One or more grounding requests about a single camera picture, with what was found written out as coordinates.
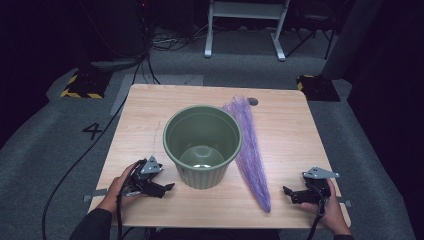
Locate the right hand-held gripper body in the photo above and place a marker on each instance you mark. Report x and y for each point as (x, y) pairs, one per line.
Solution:
(316, 190)

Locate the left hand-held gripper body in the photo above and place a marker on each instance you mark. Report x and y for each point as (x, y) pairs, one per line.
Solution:
(146, 168)

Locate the green ribbed plastic bin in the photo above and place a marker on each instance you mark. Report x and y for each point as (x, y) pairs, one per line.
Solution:
(200, 176)

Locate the purple plastic bag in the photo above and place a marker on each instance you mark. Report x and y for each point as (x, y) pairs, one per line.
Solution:
(251, 156)

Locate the person's right hand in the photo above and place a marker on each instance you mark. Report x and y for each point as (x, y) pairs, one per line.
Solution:
(333, 213)

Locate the person's left hand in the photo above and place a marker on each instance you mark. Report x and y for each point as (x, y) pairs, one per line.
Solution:
(115, 193)

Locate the grey table grommet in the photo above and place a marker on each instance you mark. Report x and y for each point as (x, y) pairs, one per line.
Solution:
(254, 101)

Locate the black yellow striped base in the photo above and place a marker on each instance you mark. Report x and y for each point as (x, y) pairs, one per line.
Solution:
(320, 88)
(85, 85)

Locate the grey pillar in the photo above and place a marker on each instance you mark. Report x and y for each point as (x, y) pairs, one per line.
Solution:
(350, 40)

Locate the black tripod stand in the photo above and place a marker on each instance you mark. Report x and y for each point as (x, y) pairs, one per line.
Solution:
(315, 20)

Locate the grey metal table bracket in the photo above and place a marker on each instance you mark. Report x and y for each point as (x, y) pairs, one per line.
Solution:
(96, 193)
(345, 201)

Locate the white metal stand frame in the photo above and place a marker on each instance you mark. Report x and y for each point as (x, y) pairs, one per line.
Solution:
(246, 9)

